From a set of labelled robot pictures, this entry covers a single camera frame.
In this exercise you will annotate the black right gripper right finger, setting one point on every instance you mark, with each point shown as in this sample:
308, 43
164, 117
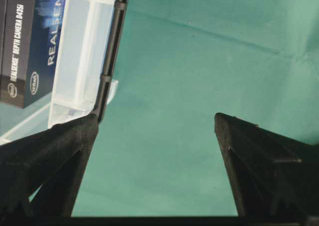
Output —
269, 174

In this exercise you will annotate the clear plastic storage case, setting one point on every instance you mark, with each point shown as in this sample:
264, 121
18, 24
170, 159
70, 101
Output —
85, 34

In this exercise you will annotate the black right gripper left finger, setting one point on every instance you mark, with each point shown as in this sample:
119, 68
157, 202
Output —
40, 175

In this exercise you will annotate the black RealSense box bottom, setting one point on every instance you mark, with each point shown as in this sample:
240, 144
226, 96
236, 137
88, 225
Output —
32, 30

